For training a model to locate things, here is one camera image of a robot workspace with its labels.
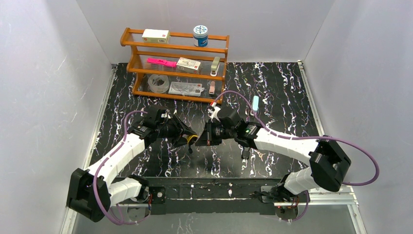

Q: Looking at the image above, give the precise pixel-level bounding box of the yellow padlock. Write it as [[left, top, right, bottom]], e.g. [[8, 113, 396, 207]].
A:
[[187, 135, 198, 154]]

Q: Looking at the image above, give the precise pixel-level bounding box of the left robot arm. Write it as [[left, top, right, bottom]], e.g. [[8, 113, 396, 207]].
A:
[[66, 105, 198, 225]]

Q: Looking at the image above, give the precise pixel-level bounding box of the flat packaged card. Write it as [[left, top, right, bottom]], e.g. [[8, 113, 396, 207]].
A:
[[168, 81, 205, 97]]

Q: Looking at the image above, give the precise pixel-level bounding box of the clear tape roll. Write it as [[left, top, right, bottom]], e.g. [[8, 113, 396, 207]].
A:
[[148, 74, 170, 94]]

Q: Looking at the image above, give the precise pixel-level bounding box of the white blue stapler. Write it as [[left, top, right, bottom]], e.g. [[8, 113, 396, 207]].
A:
[[250, 96, 260, 116]]

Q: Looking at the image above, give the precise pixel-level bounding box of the beige small stapler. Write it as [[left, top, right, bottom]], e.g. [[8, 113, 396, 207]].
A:
[[210, 57, 221, 77]]

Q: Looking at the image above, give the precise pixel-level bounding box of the wooden three-tier shelf rack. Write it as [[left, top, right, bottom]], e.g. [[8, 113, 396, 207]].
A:
[[120, 28, 230, 103]]

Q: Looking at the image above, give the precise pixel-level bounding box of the white box middle shelf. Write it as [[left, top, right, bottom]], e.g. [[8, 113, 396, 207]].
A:
[[176, 58, 201, 74]]

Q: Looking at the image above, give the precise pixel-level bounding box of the white box shelf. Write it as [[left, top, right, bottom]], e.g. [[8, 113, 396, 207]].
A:
[[142, 29, 170, 44], [176, 58, 201, 74]]

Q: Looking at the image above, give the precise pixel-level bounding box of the pink flat tool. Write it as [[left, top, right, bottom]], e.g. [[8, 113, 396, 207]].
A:
[[147, 58, 177, 68]]

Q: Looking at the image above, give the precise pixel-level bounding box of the white box top shelf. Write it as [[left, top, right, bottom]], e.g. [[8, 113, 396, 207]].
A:
[[142, 29, 170, 44]]

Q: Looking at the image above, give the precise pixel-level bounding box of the blue round jar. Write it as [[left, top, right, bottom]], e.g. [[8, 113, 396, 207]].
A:
[[193, 25, 208, 47]]

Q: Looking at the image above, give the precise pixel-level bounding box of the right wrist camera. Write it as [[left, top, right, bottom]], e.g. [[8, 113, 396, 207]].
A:
[[207, 102, 221, 122]]

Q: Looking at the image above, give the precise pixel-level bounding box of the black cable loop lock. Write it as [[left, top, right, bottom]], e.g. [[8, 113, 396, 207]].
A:
[[241, 147, 250, 160]]

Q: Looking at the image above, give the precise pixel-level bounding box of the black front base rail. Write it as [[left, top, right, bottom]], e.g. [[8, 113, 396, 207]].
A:
[[106, 175, 333, 215]]

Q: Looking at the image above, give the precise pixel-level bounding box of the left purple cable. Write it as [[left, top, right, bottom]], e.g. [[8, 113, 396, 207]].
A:
[[93, 111, 149, 226]]

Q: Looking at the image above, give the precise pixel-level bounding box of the purple cable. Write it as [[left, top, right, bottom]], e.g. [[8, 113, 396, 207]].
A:
[[211, 91, 380, 223], [93, 111, 149, 226]]

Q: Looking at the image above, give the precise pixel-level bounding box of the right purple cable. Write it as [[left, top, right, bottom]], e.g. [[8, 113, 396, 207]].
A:
[[211, 91, 380, 223]]

